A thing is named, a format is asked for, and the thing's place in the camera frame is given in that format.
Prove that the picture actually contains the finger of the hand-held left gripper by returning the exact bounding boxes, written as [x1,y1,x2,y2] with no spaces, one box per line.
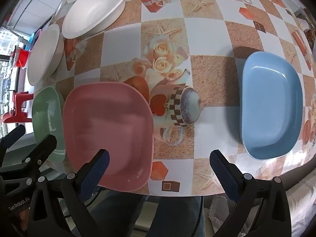
[0,134,58,195]
[0,124,26,168]

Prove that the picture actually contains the green bowl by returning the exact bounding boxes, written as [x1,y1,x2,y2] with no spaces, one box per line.
[32,86,67,163]

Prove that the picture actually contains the blue plate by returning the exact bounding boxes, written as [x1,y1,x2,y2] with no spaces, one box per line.
[240,51,304,160]

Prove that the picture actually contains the blue plastic basin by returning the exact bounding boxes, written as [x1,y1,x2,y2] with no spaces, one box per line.
[28,33,37,51]

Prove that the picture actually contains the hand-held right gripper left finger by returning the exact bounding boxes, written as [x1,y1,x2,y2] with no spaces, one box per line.
[27,149,110,237]

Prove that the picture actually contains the pink plate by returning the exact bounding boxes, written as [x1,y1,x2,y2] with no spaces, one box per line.
[62,81,154,192]

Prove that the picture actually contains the black cable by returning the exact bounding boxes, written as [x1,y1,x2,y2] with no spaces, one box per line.
[195,197,206,237]

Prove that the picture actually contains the white lace seat cover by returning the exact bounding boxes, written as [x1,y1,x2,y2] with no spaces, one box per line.
[207,170,316,237]

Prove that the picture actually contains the white cabinet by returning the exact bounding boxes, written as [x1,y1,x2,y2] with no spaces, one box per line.
[6,0,62,34]

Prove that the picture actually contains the large white bowl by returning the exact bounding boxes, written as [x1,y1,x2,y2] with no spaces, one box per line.
[62,0,130,39]

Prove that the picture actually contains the person's blue jeans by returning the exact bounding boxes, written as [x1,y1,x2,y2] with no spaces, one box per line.
[91,190,205,237]

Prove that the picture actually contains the person's left hand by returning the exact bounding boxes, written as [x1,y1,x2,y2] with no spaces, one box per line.
[16,210,30,230]

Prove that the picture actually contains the checkered printed tablecloth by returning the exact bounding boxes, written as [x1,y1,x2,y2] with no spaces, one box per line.
[25,0,316,199]

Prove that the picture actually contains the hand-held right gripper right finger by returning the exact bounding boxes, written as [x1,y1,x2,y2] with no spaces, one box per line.
[209,149,291,237]

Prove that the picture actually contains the red plastic stool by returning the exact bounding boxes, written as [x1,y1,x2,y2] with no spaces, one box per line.
[1,92,34,124]

